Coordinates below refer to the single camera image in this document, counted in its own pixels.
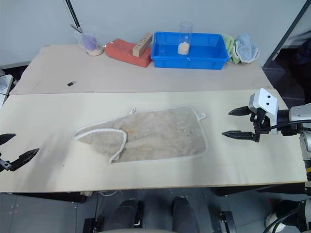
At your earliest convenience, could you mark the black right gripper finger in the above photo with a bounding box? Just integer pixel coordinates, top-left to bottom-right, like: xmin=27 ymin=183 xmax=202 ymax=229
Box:
xmin=221 ymin=130 xmax=256 ymax=142
xmin=228 ymin=106 xmax=251 ymax=117

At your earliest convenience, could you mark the dark grey pillar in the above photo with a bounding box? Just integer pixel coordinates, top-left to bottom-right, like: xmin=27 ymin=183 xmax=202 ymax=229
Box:
xmin=261 ymin=0 xmax=311 ymax=69

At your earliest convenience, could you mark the thin white cable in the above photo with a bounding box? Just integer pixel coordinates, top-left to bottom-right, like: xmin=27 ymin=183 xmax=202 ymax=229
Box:
xmin=99 ymin=189 xmax=123 ymax=198

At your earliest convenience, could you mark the red brick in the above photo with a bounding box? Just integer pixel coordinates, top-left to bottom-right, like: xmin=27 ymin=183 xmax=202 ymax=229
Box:
xmin=104 ymin=38 xmax=153 ymax=68

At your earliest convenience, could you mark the wooden block with holes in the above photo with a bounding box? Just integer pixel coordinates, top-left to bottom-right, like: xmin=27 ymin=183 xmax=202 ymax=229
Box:
xmin=132 ymin=32 xmax=154 ymax=58

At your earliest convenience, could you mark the glass beaker with purple scoop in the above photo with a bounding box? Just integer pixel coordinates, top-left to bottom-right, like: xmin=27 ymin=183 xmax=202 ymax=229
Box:
xmin=74 ymin=25 xmax=103 ymax=57

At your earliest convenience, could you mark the silver black robot body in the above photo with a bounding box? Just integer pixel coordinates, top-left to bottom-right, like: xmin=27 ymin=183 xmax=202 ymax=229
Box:
xmin=264 ymin=198 xmax=311 ymax=233

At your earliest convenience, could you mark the clear cylinder with grains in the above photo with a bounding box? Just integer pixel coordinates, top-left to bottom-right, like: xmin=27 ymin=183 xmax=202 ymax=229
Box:
xmin=177 ymin=21 xmax=194 ymax=56

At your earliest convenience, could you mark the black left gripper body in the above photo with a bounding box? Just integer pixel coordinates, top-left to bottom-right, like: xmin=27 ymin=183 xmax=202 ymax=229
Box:
xmin=0 ymin=151 xmax=12 ymax=173

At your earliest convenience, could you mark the green cloth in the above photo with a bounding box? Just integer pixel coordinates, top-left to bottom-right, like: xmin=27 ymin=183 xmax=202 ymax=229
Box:
xmin=222 ymin=33 xmax=242 ymax=65

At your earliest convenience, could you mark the light blue cloth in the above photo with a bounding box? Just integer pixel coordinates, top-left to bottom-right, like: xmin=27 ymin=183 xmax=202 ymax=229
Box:
xmin=232 ymin=33 xmax=261 ymax=65

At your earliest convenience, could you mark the beige towel with white trim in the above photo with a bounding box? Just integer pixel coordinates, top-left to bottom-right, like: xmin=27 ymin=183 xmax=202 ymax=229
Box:
xmin=71 ymin=104 xmax=209 ymax=165

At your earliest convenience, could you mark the black floor bracket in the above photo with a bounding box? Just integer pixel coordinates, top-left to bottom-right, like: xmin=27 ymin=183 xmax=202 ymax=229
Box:
xmin=83 ymin=217 xmax=99 ymax=233
xmin=218 ymin=210 xmax=237 ymax=233

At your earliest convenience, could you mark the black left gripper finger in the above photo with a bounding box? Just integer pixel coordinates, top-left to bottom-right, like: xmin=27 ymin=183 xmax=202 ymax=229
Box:
xmin=9 ymin=148 xmax=40 ymax=172
xmin=0 ymin=133 xmax=17 ymax=147

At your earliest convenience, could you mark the black table frame bar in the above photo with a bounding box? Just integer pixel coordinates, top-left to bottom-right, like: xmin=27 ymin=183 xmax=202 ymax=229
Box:
xmin=210 ymin=182 xmax=307 ymax=198
xmin=0 ymin=191 xmax=88 ymax=204

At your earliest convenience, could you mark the blue plastic bin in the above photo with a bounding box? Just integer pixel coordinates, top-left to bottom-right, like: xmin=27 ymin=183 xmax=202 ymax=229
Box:
xmin=150 ymin=31 xmax=231 ymax=70

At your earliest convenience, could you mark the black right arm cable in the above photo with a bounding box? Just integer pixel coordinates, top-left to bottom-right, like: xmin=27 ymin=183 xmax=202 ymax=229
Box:
xmin=268 ymin=120 xmax=311 ymax=132

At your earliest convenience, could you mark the black ribbed rod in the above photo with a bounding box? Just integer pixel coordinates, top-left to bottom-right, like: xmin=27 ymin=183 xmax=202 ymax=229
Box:
xmin=63 ymin=0 xmax=85 ymax=34

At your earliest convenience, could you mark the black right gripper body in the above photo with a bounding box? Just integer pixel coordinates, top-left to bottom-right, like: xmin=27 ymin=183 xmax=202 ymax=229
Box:
xmin=249 ymin=107 xmax=272 ymax=143

